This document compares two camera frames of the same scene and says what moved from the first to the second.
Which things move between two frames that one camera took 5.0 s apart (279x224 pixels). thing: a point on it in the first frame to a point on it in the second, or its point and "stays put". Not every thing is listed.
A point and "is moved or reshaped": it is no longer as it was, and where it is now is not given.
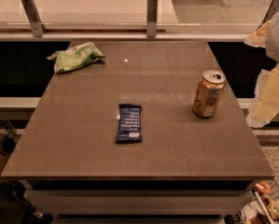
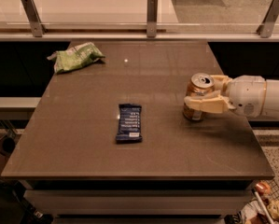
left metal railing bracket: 37,28 stays put
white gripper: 278,37 to 246,93
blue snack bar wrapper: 130,123 stays put
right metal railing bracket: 274,6 stays put
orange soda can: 209,92 is moved or reshaped
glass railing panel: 123,8 stays put
